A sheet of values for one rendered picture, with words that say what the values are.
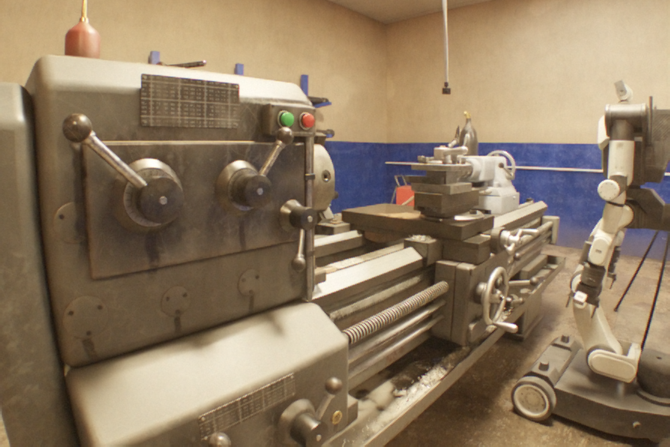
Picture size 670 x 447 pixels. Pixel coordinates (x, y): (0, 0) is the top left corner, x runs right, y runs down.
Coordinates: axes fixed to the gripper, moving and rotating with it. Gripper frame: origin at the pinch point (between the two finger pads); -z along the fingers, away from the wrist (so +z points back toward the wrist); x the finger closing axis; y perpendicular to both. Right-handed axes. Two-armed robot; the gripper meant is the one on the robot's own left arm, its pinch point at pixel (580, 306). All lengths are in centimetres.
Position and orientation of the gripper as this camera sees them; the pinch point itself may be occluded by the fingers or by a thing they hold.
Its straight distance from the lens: 179.4
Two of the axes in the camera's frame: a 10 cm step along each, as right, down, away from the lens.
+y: -7.3, 0.7, -6.8
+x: -6.7, -2.8, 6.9
